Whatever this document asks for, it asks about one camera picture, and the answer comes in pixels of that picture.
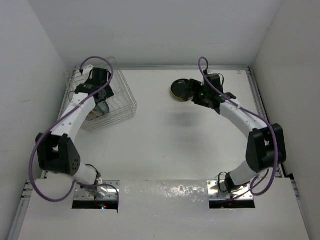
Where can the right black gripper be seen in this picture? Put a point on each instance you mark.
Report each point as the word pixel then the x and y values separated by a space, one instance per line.
pixel 194 85

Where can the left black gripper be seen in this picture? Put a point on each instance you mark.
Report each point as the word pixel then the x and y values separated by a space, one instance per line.
pixel 108 93

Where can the lime green plate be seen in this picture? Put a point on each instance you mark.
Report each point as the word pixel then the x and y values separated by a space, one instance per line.
pixel 178 99

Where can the black plate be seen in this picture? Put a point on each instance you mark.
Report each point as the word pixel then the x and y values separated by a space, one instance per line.
pixel 177 88

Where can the dark green plate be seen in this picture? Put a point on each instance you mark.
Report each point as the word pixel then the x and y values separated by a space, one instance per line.
pixel 102 108

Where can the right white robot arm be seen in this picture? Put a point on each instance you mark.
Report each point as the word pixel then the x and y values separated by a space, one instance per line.
pixel 265 142

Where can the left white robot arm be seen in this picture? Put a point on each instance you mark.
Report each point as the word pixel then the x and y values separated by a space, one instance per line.
pixel 57 152

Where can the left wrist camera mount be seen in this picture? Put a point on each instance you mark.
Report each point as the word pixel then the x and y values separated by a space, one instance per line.
pixel 86 70

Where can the wire dish rack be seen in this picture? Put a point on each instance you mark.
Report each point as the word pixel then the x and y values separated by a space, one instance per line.
pixel 122 105

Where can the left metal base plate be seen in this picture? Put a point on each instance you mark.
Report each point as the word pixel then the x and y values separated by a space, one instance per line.
pixel 107 192

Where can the metal base plate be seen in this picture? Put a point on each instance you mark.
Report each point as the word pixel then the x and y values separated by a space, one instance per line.
pixel 107 192
pixel 217 192

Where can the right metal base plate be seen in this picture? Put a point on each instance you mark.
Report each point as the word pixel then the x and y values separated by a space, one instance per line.
pixel 217 192

